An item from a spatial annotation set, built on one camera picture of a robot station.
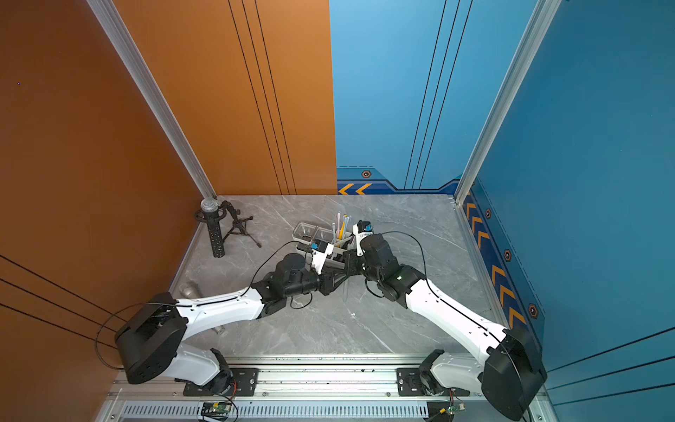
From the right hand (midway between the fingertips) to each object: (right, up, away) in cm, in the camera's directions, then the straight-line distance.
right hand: (344, 253), depth 79 cm
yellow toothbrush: (-1, +7, +14) cm, 16 cm away
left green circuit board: (-35, -42, -7) cm, 55 cm away
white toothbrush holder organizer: (-15, +5, +23) cm, 28 cm away
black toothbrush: (+2, +3, +15) cm, 15 cm away
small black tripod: (-41, +8, +21) cm, 47 cm away
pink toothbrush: (-2, +8, +15) cm, 17 cm away
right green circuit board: (+31, -39, -10) cm, 51 cm away
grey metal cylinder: (-53, -14, +10) cm, 56 cm away
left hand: (+1, -5, -1) cm, 5 cm away
